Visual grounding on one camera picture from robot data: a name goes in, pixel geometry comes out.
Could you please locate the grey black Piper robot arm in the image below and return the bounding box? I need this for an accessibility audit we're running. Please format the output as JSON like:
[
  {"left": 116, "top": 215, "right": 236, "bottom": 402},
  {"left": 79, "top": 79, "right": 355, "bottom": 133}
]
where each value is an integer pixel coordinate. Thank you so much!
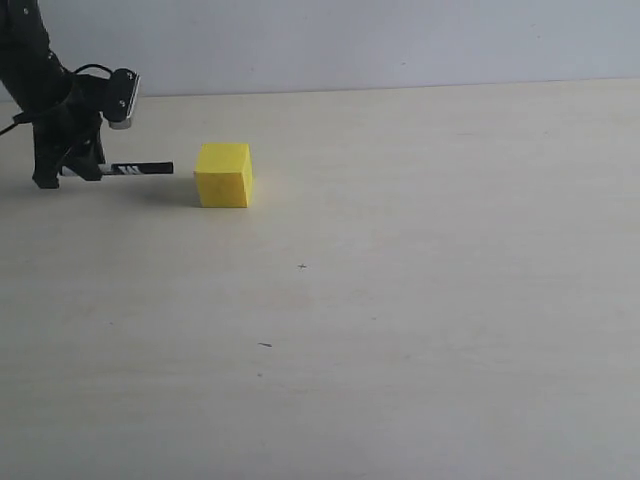
[{"left": 1, "top": 1, "right": 106, "bottom": 189}]

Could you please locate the black and white marker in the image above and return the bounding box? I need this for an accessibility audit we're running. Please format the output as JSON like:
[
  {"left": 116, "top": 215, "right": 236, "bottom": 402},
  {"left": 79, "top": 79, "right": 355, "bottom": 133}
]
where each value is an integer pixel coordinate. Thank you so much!
[{"left": 102, "top": 161, "right": 174, "bottom": 177}]

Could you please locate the thin black camera cable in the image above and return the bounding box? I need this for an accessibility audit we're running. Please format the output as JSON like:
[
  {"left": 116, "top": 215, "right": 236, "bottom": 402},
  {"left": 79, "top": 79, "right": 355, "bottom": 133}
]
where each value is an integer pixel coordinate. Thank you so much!
[{"left": 69, "top": 63, "right": 119, "bottom": 81}]

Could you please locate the yellow foam cube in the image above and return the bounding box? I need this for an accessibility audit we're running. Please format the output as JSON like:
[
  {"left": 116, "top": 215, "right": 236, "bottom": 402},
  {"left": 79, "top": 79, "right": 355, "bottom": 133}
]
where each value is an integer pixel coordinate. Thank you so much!
[{"left": 194, "top": 143, "right": 253, "bottom": 208}]

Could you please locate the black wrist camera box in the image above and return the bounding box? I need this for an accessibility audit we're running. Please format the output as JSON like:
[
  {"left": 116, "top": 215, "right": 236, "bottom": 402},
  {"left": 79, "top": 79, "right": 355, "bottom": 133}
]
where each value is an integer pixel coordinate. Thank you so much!
[{"left": 102, "top": 68, "right": 140, "bottom": 130}]

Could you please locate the black thick arm cable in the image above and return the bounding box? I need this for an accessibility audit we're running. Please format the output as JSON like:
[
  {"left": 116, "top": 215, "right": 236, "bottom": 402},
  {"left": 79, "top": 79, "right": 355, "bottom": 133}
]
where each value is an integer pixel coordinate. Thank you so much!
[{"left": 0, "top": 112, "right": 31, "bottom": 137}]

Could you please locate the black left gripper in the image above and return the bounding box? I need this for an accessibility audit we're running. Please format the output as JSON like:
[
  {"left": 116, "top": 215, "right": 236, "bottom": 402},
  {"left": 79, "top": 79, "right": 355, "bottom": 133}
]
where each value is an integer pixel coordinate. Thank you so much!
[{"left": 32, "top": 74, "right": 107, "bottom": 189}]

